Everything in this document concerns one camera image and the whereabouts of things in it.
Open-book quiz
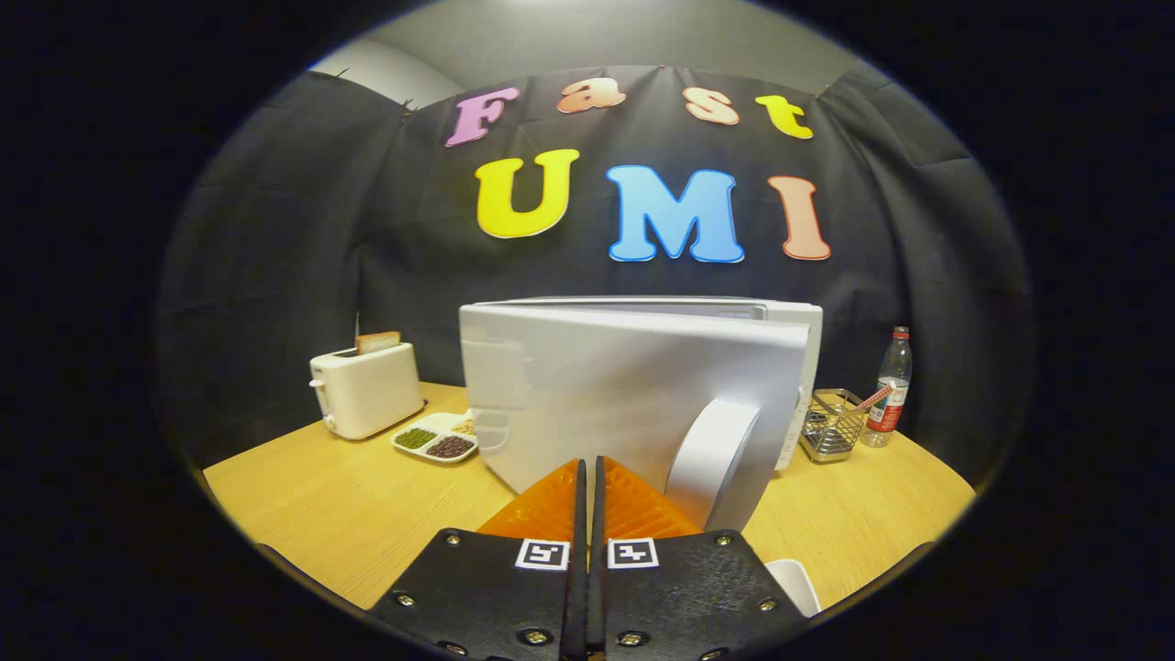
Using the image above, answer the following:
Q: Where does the cream white bread toaster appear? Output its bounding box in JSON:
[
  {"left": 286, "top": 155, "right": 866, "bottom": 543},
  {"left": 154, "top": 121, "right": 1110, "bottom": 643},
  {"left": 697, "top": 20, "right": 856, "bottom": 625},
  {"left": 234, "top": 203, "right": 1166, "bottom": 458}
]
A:
[{"left": 308, "top": 342, "right": 427, "bottom": 442}]

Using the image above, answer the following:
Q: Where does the small white ribbed tray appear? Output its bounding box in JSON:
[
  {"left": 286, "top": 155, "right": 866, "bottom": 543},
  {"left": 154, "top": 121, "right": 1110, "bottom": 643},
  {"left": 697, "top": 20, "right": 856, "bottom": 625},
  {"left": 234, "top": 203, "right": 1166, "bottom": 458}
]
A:
[{"left": 764, "top": 558, "right": 822, "bottom": 618}]

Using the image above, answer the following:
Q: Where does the metal wire basket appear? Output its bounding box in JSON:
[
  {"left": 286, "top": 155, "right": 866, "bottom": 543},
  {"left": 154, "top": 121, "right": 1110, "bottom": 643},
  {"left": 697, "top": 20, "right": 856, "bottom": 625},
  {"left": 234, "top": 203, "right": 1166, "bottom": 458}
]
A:
[{"left": 798, "top": 387, "right": 871, "bottom": 463}]

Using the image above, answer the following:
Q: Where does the white divided bean dish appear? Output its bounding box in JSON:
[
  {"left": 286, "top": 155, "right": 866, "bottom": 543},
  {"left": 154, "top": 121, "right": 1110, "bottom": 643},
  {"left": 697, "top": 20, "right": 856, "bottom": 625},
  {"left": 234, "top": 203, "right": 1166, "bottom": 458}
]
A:
[{"left": 391, "top": 410, "right": 480, "bottom": 465}]

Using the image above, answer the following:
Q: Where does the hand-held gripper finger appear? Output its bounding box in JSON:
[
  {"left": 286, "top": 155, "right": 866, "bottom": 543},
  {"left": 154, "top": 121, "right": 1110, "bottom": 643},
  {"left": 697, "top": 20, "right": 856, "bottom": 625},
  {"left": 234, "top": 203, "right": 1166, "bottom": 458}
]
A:
[
  {"left": 369, "top": 457, "right": 590, "bottom": 661},
  {"left": 587, "top": 455, "right": 809, "bottom": 661}
]

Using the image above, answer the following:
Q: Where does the white toaster oven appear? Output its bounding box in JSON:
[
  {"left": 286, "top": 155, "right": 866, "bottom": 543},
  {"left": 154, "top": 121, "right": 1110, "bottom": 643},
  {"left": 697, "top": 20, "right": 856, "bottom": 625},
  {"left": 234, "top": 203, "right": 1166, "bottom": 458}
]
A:
[{"left": 458, "top": 296, "right": 824, "bottom": 535}]

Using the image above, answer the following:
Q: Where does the clear bottle with red label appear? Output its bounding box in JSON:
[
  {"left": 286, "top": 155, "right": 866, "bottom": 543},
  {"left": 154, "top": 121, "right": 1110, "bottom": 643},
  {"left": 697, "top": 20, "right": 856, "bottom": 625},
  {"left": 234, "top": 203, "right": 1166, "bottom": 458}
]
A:
[{"left": 860, "top": 326, "right": 913, "bottom": 449}]

